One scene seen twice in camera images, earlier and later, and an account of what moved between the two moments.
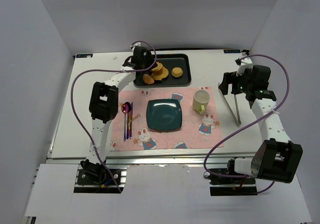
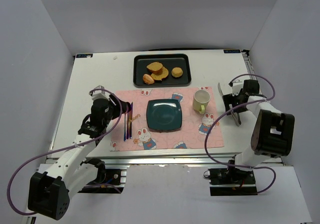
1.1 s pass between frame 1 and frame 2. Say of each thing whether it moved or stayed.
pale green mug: stayed
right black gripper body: moved
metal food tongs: stayed
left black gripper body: moved
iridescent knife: stayed
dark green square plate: stayed
